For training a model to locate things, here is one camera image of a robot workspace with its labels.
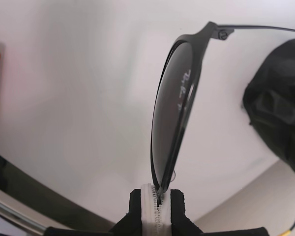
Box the black sunglasses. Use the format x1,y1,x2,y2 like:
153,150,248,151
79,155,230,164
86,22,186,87
149,21,295,236

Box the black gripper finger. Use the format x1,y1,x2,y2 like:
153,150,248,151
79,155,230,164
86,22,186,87
110,183,160,236
160,188,205,236

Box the silver metal bar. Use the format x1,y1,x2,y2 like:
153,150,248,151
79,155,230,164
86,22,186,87
0,194,47,233

